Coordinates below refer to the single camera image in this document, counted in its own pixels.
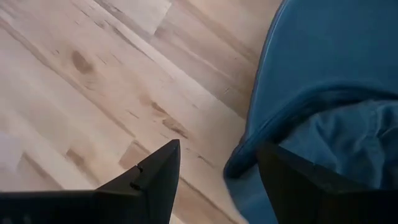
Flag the blue denim bucket hat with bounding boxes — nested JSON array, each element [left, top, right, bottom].
[[223, 0, 398, 224]]

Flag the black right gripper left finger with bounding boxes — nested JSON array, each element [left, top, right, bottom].
[[0, 139, 182, 224]]

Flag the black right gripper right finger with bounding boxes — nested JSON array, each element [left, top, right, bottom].
[[256, 142, 398, 224]]

